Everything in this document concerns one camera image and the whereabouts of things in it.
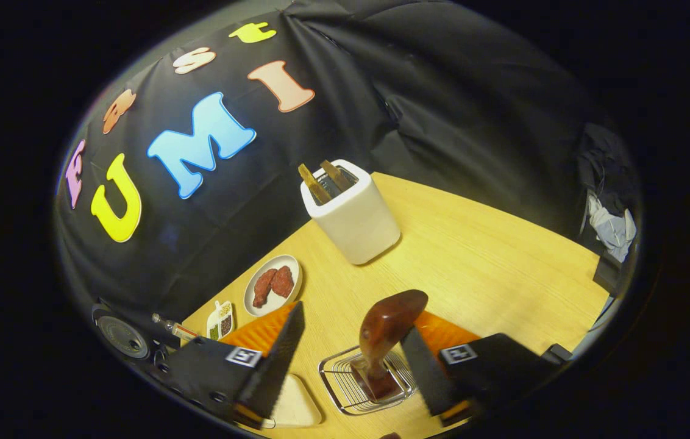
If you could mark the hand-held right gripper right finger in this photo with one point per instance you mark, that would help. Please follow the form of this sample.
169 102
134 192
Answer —
421 372

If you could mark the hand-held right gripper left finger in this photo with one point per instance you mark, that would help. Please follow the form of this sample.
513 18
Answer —
281 366

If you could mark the clear container of white rice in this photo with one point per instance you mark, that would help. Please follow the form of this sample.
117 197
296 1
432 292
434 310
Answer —
296 405

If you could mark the brown wooden spoon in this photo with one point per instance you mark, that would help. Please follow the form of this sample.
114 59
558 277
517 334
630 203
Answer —
384 329

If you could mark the dark grey rice cooker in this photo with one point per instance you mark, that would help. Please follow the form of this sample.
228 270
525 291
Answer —
122 335

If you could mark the white divided bean dish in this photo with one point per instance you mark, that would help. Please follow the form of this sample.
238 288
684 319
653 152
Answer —
221 322

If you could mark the reddish brown meat piece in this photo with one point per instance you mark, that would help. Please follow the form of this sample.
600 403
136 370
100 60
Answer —
263 289
283 281

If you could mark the white round plate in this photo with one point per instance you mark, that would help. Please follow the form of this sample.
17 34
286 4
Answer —
296 274

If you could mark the small clear glass bottle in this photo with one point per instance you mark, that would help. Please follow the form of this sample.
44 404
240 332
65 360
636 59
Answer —
180 330

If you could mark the white toaster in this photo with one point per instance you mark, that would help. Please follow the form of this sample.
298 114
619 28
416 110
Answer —
357 225

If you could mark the brown toast slice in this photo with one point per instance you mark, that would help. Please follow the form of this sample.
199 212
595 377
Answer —
314 184
336 175

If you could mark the crumpled white cloth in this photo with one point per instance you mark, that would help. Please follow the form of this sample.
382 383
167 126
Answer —
613 228

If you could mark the dark cloth pile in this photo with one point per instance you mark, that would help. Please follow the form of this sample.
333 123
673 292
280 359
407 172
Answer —
610 164

